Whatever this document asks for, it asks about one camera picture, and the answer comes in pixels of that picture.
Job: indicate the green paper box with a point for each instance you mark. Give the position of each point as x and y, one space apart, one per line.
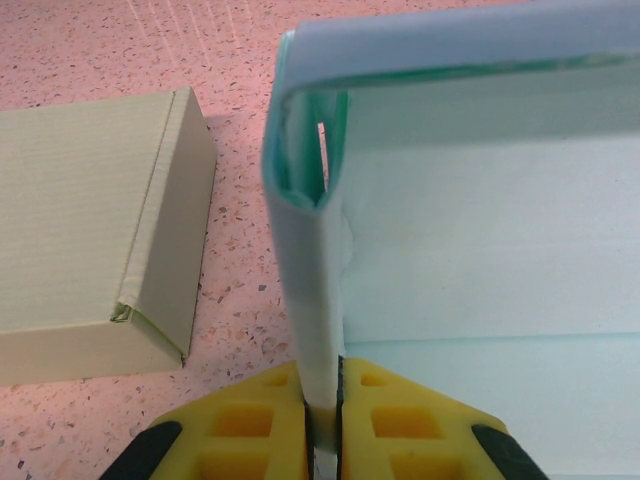
75 225

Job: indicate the light blue paper box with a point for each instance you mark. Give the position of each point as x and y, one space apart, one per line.
475 225

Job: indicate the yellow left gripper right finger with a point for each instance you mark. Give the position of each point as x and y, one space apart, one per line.
410 440

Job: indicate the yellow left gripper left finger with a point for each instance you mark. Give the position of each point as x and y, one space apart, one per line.
240 440

